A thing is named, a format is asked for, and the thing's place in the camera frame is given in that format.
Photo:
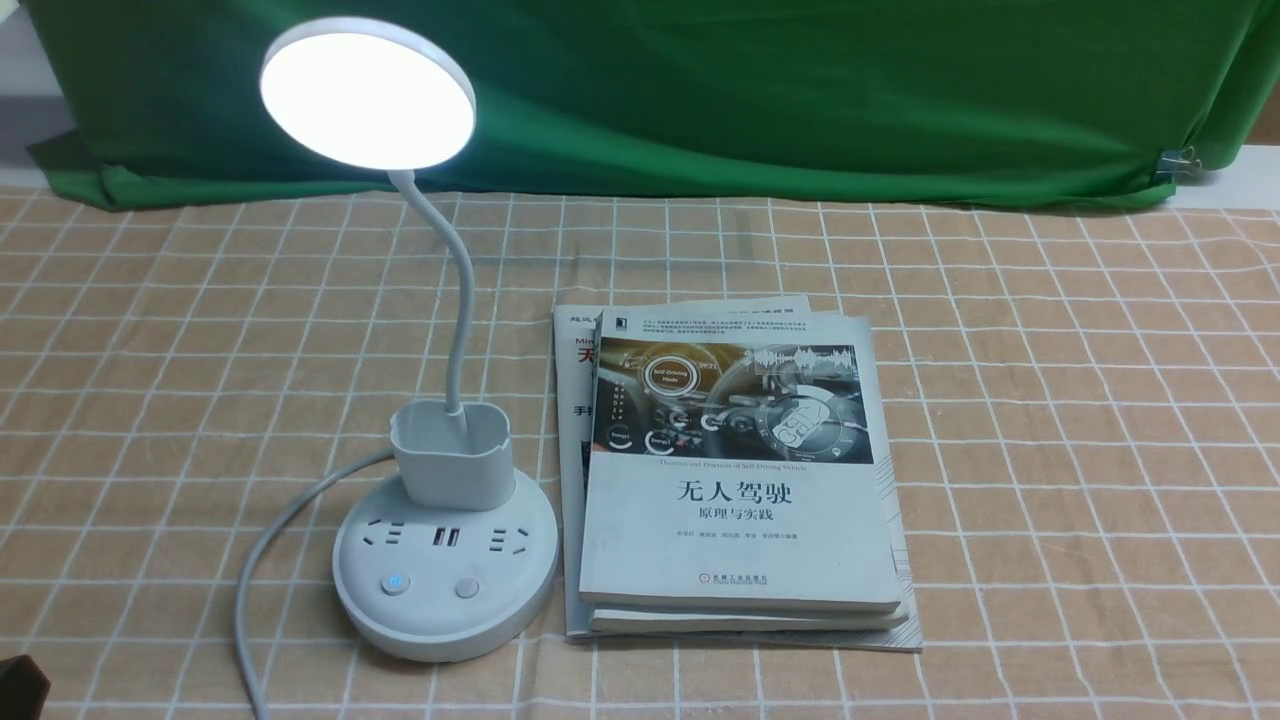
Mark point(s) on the white round desk lamp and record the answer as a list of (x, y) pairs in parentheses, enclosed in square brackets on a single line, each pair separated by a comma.
[(455, 553)]

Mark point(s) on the bottom white book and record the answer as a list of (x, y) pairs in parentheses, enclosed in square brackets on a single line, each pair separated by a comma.
[(573, 344)]

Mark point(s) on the white book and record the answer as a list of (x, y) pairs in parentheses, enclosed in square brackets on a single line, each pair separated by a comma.
[(573, 344), (600, 618)]

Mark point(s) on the top self-driving textbook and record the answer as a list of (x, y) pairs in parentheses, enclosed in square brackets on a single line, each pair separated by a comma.
[(740, 500)]

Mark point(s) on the middle white book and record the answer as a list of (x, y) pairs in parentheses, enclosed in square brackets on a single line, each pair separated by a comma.
[(600, 618)]

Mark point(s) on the green backdrop cloth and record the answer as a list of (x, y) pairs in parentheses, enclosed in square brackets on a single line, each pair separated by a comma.
[(1012, 104)]

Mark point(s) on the orange checkered tablecloth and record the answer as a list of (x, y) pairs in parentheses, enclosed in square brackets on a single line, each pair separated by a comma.
[(1082, 410)]

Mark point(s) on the teal binder clip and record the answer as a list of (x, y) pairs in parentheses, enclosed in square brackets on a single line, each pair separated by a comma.
[(1177, 165)]

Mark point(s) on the dark object at corner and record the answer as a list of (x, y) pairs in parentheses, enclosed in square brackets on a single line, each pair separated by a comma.
[(24, 688)]

